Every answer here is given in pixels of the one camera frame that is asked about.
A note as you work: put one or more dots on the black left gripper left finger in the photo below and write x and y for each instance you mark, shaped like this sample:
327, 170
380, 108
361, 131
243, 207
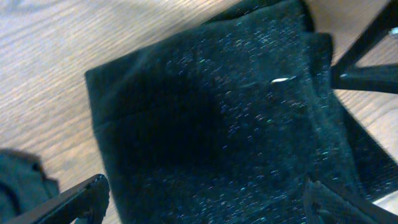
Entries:
86, 202

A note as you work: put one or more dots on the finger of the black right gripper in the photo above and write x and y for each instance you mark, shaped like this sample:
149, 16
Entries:
345, 75

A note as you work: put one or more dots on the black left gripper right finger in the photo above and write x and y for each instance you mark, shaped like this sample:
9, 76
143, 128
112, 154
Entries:
327, 203

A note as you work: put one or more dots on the black knit skirt with buttons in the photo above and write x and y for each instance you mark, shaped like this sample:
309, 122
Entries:
222, 122

